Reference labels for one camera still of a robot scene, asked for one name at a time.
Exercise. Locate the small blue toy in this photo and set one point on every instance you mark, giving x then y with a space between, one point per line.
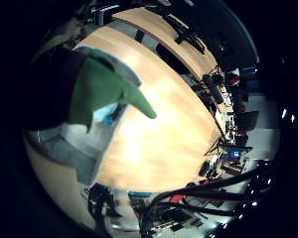
108 116

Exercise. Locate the lit blue monitor screen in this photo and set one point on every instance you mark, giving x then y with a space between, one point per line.
235 154

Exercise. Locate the wooden side table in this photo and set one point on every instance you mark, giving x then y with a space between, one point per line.
175 43

